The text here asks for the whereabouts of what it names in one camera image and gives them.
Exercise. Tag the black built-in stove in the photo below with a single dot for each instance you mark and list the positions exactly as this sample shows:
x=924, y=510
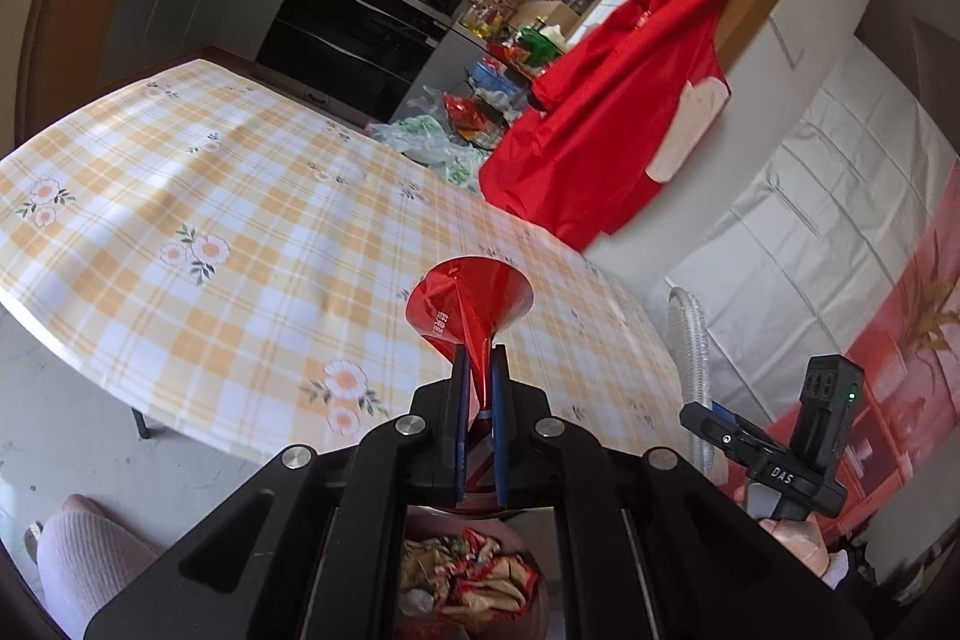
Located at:
x=345, y=40

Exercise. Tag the person's right hand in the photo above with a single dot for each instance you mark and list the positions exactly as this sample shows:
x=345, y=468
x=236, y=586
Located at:
x=802, y=542

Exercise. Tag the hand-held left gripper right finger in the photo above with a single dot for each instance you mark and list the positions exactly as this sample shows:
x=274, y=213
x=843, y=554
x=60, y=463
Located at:
x=501, y=430

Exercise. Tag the checked floral tablecloth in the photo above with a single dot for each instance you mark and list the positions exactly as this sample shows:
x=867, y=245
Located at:
x=225, y=197

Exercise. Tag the folding table frame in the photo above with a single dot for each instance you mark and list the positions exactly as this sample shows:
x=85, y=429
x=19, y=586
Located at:
x=140, y=422

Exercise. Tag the red plastic bag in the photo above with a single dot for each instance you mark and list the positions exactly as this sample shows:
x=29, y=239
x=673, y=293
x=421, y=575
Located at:
x=465, y=114

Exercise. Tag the cooking oil bottles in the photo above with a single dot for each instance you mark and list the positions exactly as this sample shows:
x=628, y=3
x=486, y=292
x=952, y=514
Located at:
x=491, y=10

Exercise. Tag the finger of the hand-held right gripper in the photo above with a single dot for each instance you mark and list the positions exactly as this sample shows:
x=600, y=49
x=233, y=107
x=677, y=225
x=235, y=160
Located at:
x=724, y=437
x=720, y=411

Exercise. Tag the brown round trash bin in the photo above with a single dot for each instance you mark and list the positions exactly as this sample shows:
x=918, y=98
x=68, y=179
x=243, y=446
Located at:
x=450, y=629

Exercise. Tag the white electric fan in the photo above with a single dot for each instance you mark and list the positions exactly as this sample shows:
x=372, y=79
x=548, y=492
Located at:
x=686, y=340

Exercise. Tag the white green plastic bag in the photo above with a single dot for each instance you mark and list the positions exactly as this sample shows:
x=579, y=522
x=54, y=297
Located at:
x=420, y=138

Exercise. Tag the dark red wrapper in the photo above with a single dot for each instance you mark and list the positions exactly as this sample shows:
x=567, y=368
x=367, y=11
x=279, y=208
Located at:
x=465, y=302

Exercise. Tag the gold foil wrapper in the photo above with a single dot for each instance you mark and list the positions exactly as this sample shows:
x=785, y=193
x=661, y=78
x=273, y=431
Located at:
x=431, y=561

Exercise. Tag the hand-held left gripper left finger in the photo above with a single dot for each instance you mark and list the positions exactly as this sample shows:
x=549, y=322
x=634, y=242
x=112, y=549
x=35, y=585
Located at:
x=462, y=430

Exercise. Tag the red apron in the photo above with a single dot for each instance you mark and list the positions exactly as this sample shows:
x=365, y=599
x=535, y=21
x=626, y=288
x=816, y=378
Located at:
x=600, y=123

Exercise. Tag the blue plastic basket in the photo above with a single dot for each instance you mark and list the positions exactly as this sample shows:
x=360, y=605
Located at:
x=495, y=76

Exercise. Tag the white plastic wall sheet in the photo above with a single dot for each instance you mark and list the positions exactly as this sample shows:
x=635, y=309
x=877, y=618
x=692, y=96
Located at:
x=810, y=197

